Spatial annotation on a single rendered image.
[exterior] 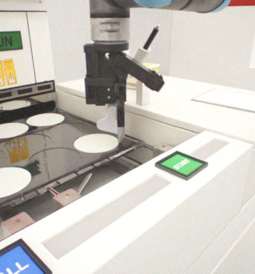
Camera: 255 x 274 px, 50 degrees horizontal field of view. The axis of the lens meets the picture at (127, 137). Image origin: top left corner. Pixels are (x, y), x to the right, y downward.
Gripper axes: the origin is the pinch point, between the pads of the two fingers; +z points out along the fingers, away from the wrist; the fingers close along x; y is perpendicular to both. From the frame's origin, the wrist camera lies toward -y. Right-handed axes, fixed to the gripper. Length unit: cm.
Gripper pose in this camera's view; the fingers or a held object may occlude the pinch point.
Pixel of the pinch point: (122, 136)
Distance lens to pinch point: 61.4
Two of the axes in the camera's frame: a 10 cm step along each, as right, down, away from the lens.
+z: 0.0, 9.1, 4.1
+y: -10.0, 0.1, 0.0
